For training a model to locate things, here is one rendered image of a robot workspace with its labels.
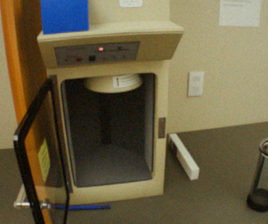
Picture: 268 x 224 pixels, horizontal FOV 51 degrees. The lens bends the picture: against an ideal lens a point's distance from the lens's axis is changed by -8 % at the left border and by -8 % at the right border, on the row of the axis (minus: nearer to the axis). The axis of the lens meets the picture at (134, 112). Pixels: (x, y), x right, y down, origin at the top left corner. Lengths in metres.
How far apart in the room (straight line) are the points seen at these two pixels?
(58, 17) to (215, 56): 0.86
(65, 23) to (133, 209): 0.61
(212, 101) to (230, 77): 0.14
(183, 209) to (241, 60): 0.75
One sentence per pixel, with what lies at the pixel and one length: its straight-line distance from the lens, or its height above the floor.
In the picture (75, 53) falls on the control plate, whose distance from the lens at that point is 0.69.
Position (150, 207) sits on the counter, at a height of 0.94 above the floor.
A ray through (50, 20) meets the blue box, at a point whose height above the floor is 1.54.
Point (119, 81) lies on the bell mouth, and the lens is 0.82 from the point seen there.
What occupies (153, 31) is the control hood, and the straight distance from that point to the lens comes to 0.66.
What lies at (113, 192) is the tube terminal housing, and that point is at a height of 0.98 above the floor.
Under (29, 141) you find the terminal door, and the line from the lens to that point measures 0.57.
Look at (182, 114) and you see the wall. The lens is 1.39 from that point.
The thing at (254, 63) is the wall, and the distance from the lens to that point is 1.46.
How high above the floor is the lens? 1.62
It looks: 26 degrees down
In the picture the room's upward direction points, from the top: 1 degrees counter-clockwise
